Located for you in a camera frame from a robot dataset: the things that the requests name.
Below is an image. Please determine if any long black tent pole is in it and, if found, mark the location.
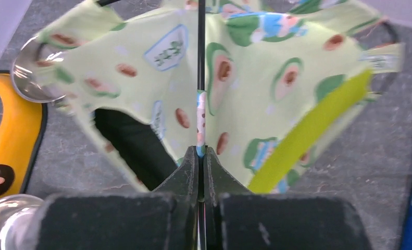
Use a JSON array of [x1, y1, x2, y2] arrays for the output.
[[196, 0, 207, 250]]

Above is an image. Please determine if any steel pet bowl far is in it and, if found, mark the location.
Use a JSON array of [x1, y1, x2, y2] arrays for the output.
[[10, 36, 65, 104]]

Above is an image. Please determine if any steel pet bowl near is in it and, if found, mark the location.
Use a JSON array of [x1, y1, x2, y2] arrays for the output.
[[0, 194, 43, 250]]

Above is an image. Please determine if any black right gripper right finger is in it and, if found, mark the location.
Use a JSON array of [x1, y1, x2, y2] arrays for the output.
[[203, 147, 371, 249]]

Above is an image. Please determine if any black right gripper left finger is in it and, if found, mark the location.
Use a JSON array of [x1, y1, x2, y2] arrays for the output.
[[20, 147, 199, 249]]

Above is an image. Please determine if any green avocado-print pet tent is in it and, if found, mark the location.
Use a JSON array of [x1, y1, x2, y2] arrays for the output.
[[34, 1, 404, 193]]

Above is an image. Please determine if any steel pet bowl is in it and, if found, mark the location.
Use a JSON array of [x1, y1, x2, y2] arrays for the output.
[[0, 194, 43, 250], [10, 36, 65, 104]]

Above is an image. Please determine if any orange double bowl holder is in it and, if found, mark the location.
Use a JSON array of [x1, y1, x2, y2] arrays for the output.
[[0, 70, 48, 198]]

